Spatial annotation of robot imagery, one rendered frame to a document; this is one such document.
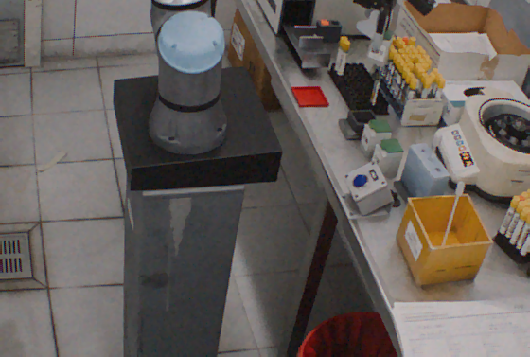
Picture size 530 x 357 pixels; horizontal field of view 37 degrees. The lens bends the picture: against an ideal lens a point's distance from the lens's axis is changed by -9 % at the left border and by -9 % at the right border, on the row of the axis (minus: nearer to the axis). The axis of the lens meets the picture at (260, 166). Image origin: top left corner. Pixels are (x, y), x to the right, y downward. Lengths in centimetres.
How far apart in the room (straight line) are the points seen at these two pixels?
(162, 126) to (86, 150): 151
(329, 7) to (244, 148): 61
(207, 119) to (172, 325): 54
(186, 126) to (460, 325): 62
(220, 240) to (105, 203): 118
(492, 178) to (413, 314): 41
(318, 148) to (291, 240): 108
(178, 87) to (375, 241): 46
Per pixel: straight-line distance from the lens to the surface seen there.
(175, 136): 156
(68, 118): 320
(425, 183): 162
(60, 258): 266
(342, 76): 194
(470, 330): 146
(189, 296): 181
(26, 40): 344
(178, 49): 146
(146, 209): 160
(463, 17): 220
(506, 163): 170
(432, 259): 147
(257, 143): 160
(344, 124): 180
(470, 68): 198
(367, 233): 158
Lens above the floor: 193
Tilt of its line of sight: 39 degrees down
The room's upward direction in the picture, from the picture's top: 10 degrees clockwise
